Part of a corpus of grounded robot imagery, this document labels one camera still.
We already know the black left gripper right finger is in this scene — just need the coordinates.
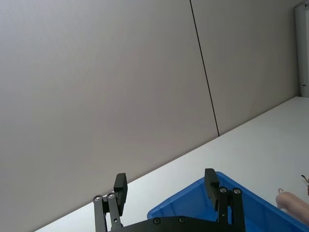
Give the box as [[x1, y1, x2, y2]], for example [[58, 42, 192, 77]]
[[204, 168, 246, 232]]

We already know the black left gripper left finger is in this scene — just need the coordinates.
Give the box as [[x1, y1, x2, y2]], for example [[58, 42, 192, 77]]
[[92, 173, 129, 232]]

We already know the blue plastic bin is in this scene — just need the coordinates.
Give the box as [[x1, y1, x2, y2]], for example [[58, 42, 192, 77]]
[[147, 171, 309, 232]]

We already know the pale pink sausage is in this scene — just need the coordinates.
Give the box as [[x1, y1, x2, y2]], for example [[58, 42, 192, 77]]
[[275, 188, 309, 222]]

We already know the small brown twisted item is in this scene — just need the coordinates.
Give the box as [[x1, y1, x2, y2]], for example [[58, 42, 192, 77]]
[[300, 174, 309, 197]]

